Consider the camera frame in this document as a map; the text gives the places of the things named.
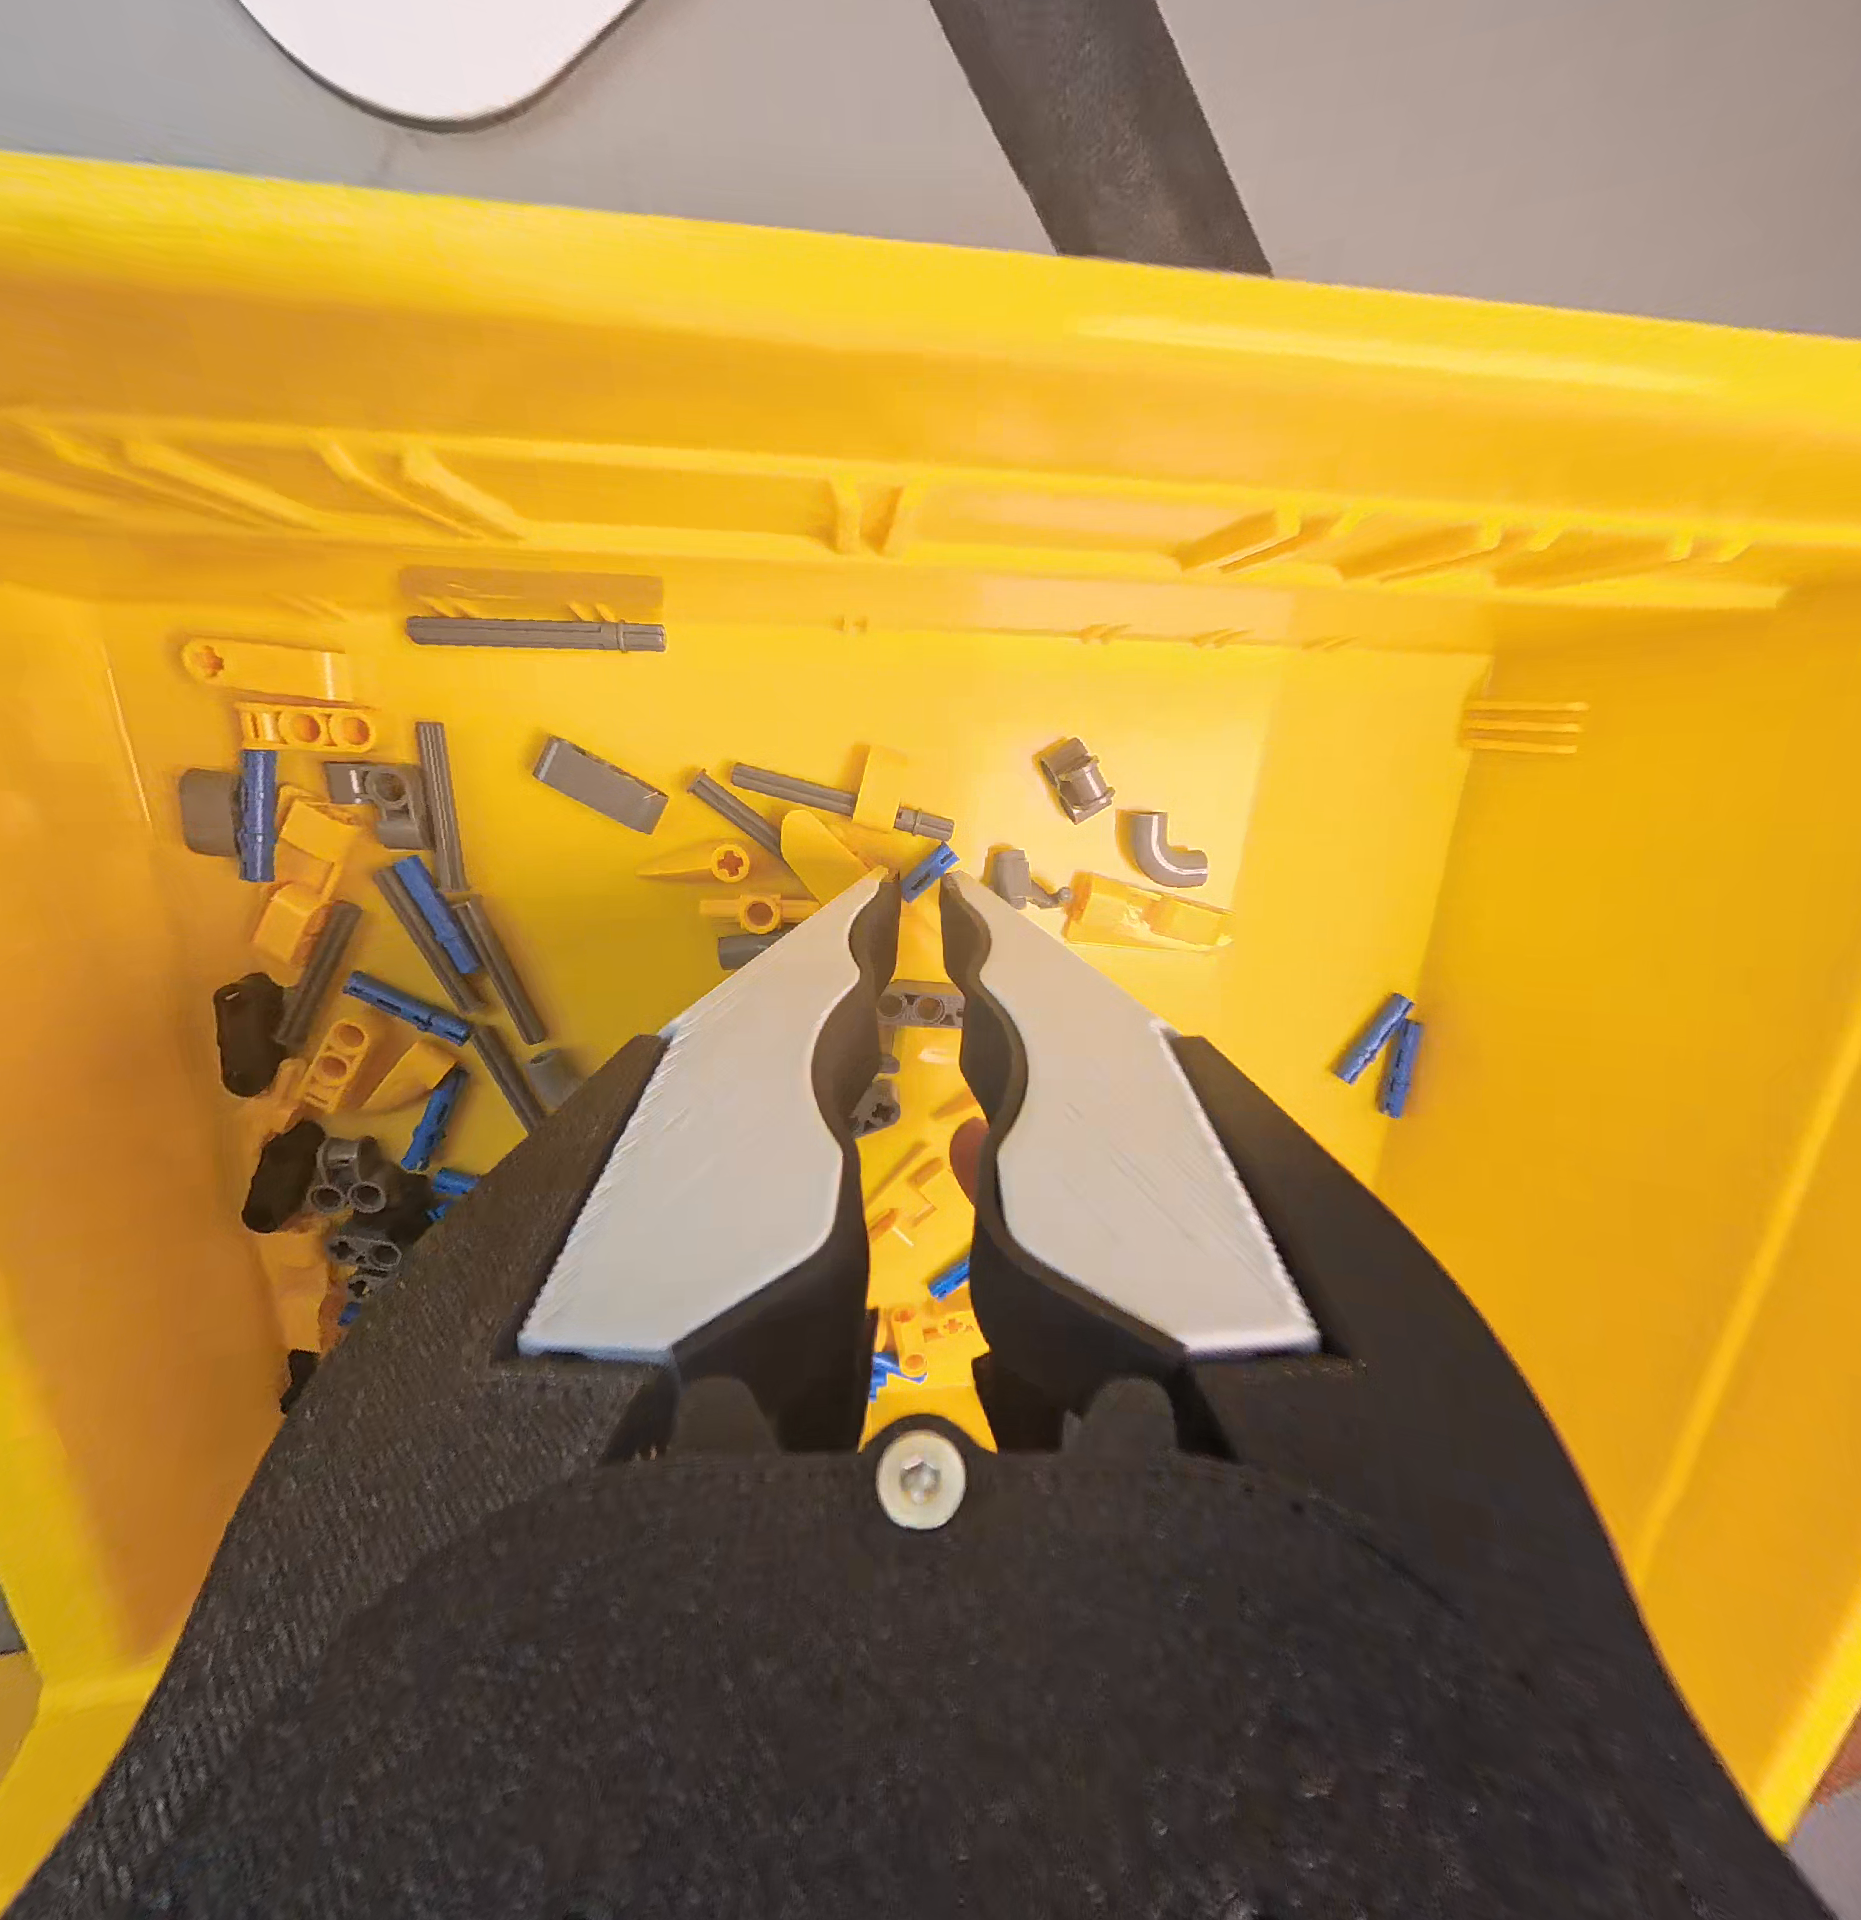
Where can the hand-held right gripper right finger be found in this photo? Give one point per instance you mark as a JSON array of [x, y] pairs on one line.
[[1140, 1186]]

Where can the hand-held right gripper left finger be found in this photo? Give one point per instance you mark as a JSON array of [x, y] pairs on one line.
[[704, 1186]]

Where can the heap of mixed lego pieces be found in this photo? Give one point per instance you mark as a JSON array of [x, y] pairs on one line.
[[601, 783]]

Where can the yellow plastic bin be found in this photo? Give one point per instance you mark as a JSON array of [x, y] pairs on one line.
[[1620, 1051]]

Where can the grey lego elbow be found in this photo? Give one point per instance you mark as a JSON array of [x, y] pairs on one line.
[[1171, 863]]

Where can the long grey lego axle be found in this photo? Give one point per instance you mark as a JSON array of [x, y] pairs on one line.
[[540, 633]]

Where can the person's right hand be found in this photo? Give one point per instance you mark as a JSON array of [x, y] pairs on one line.
[[971, 1162]]

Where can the wooden book stand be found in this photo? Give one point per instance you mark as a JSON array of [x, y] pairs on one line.
[[434, 61]]

